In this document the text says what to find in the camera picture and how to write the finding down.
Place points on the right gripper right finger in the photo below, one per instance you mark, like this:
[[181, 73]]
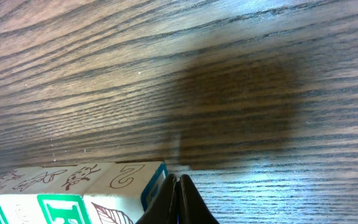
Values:
[[191, 206]]

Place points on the green picture wooden block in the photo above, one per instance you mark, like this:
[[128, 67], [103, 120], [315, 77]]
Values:
[[55, 194]]

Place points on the white swirl wooden block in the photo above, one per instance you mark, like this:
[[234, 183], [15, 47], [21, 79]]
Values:
[[18, 199]]

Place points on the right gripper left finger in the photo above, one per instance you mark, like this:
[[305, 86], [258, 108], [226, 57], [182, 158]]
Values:
[[164, 208]]

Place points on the white leaf wooden block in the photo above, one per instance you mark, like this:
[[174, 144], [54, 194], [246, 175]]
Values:
[[124, 192]]

